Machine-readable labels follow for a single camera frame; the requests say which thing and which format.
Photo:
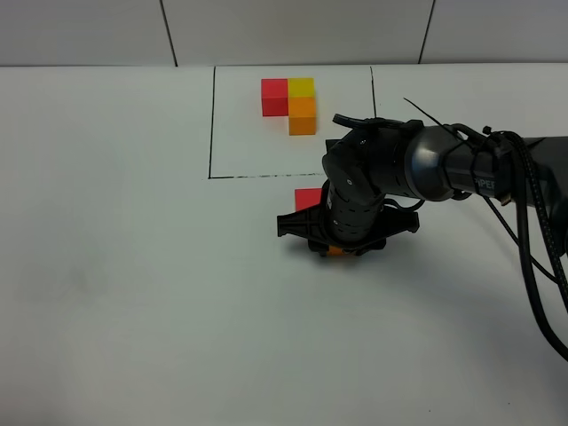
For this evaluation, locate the template orange cube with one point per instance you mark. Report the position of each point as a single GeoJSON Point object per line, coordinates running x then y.
{"type": "Point", "coordinates": [302, 116]}

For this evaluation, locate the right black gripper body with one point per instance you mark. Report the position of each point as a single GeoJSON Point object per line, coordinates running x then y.
{"type": "Point", "coordinates": [353, 228]}

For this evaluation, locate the template yellow cube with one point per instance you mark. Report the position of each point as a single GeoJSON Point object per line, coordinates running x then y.
{"type": "Point", "coordinates": [301, 87]}

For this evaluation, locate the template red cube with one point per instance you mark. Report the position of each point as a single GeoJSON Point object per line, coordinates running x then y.
{"type": "Point", "coordinates": [274, 97]}

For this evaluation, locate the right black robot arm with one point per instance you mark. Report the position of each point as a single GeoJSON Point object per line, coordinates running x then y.
{"type": "Point", "coordinates": [481, 165]}

